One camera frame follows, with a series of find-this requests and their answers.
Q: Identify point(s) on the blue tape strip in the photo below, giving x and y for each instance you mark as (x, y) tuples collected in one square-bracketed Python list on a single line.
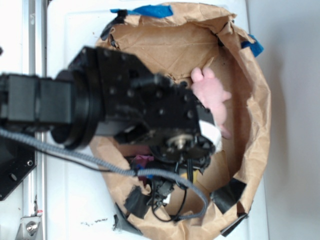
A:
[(256, 48)]

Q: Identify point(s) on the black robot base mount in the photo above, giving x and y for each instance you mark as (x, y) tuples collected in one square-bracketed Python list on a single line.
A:
[(16, 162)]

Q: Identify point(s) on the pink plush toy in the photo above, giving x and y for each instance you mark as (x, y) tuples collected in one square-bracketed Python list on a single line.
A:
[(210, 91)]

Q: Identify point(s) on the brown paper bag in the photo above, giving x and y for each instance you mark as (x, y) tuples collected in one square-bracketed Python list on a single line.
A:
[(201, 35)]

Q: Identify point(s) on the metal corner bracket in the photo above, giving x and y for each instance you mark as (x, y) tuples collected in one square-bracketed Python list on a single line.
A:
[(30, 228)]

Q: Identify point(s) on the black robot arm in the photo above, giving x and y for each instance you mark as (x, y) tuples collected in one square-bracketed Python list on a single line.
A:
[(69, 106)]

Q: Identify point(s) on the aluminium rail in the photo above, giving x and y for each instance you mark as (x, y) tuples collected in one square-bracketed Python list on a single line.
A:
[(34, 62)]

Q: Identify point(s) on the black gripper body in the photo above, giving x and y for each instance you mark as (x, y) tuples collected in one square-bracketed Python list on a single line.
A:
[(143, 108)]

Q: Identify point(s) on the blue tape piece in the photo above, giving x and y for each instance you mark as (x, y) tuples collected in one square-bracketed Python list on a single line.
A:
[(155, 11)]

